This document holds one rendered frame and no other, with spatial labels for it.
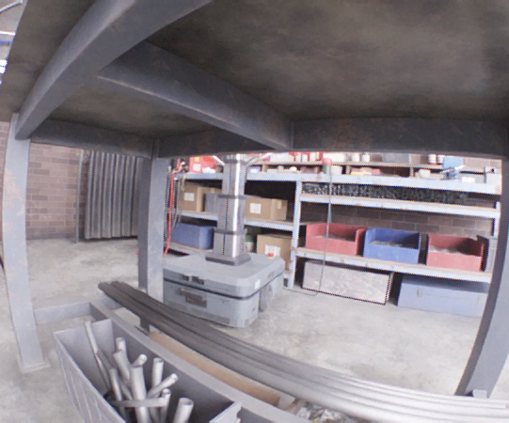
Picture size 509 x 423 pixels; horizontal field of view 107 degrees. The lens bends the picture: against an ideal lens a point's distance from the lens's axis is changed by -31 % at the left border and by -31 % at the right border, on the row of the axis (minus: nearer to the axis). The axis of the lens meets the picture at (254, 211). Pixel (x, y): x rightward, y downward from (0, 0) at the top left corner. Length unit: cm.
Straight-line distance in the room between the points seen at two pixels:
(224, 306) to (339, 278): 90
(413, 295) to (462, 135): 135
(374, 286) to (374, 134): 132
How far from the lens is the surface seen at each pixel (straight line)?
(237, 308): 124
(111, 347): 90
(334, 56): 43
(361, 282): 186
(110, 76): 38
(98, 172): 329
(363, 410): 58
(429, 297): 187
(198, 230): 254
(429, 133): 67
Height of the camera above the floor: 61
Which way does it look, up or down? 2 degrees down
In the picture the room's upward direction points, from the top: 4 degrees clockwise
